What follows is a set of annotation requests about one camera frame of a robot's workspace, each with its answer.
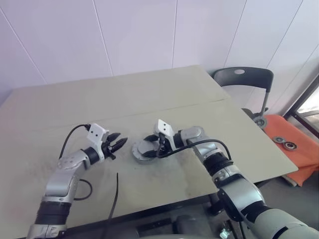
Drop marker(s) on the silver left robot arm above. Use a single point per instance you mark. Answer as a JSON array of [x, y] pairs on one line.
[[64, 171]]

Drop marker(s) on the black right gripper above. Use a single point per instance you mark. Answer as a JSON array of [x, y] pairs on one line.
[[165, 147]]

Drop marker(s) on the white flat board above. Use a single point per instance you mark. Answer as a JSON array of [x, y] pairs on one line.
[[289, 180]]

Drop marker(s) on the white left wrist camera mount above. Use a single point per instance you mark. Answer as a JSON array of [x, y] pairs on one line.
[[96, 132]]

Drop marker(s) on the black folding chair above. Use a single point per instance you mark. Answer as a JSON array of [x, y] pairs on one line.
[[249, 77]]

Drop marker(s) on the dark window frame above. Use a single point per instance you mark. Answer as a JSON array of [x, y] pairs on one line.
[[304, 99]]

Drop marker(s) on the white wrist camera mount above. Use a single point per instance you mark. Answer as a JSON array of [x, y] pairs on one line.
[[164, 127], [96, 132]]

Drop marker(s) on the black table leg brace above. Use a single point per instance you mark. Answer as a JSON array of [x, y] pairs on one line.
[[214, 204]]

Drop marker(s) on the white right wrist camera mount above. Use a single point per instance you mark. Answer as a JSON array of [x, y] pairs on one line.
[[164, 127]]

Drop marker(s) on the large grey bearing wheel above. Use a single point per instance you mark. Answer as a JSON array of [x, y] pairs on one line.
[[260, 122]]

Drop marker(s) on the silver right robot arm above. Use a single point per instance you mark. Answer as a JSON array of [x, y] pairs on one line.
[[239, 191]]

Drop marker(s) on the orange cloth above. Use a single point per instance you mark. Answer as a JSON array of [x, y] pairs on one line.
[[299, 159]]

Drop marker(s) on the small silver green floor object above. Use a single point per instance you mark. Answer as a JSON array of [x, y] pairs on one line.
[[225, 232]]

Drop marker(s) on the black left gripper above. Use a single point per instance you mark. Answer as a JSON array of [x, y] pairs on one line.
[[109, 150]]

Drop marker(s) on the round silver motor lid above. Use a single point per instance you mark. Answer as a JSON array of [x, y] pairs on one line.
[[136, 149]]

